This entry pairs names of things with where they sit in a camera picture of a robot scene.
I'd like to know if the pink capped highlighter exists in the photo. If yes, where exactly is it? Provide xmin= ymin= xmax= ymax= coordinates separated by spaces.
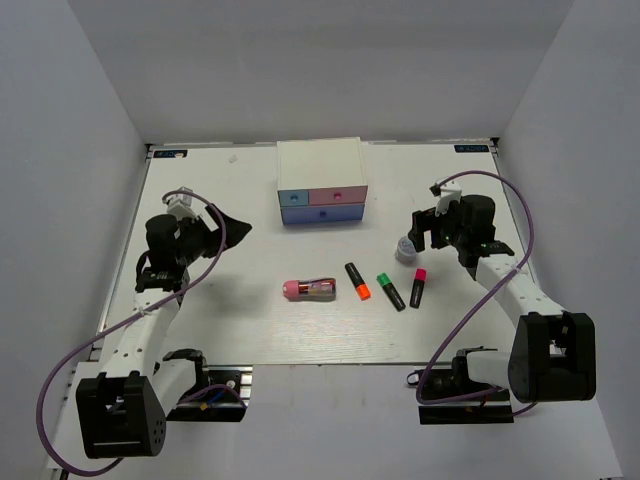
xmin=409 ymin=268 xmax=427 ymax=309

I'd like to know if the left blue corner label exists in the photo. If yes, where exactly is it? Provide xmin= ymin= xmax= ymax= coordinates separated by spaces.
xmin=153 ymin=149 xmax=188 ymax=159

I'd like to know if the wide blue drawer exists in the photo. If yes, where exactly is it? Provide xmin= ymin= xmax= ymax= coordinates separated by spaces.
xmin=281 ymin=204 xmax=365 ymax=225

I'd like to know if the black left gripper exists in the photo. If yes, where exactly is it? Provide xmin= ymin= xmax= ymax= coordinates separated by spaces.
xmin=176 ymin=204 xmax=252 ymax=266

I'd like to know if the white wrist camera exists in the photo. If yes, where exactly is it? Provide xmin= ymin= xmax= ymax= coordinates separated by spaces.
xmin=430 ymin=180 xmax=462 ymax=216
xmin=163 ymin=187 xmax=198 ymax=221

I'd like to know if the blue corner label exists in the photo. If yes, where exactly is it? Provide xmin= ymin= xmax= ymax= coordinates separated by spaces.
xmin=454 ymin=144 xmax=490 ymax=153
xmin=153 ymin=149 xmax=188 ymax=159

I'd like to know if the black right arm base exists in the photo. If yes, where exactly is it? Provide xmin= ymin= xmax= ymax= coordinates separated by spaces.
xmin=418 ymin=347 xmax=514 ymax=426

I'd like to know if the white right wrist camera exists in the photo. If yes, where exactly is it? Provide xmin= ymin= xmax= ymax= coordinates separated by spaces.
xmin=430 ymin=180 xmax=462 ymax=216

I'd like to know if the pink drawer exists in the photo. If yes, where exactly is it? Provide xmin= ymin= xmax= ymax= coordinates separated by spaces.
xmin=308 ymin=185 xmax=368 ymax=206

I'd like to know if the right blue corner label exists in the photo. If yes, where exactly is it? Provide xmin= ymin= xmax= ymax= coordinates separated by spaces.
xmin=454 ymin=144 xmax=490 ymax=153

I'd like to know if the small light blue drawer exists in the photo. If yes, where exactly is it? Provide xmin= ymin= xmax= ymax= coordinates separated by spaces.
xmin=278 ymin=189 xmax=309 ymax=208

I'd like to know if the green capped highlighter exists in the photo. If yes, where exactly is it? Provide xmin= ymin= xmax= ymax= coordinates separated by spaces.
xmin=376 ymin=273 xmax=406 ymax=312

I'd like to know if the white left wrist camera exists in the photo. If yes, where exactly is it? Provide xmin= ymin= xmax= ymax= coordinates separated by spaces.
xmin=163 ymin=187 xmax=198 ymax=221

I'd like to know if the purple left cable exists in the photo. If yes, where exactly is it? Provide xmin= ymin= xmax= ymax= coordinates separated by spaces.
xmin=38 ymin=192 xmax=246 ymax=477

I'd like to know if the orange capped highlighter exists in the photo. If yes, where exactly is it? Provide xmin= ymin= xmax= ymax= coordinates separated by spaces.
xmin=345 ymin=262 xmax=371 ymax=300

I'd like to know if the pink capped clear tube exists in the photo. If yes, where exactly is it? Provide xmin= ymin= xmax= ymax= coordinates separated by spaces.
xmin=282 ymin=277 xmax=336 ymax=301

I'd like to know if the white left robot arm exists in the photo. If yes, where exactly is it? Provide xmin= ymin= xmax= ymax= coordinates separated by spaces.
xmin=76 ymin=198 xmax=252 ymax=459

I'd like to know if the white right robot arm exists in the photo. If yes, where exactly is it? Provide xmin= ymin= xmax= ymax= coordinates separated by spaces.
xmin=408 ymin=195 xmax=596 ymax=403

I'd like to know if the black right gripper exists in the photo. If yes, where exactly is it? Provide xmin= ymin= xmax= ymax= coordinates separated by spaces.
xmin=409 ymin=197 xmax=470 ymax=252

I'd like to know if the white drawer cabinet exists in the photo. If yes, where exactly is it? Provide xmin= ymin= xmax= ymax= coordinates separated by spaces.
xmin=276 ymin=137 xmax=367 ymax=191

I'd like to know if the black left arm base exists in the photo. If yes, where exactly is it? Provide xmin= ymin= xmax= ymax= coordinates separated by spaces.
xmin=153 ymin=348 xmax=253 ymax=423

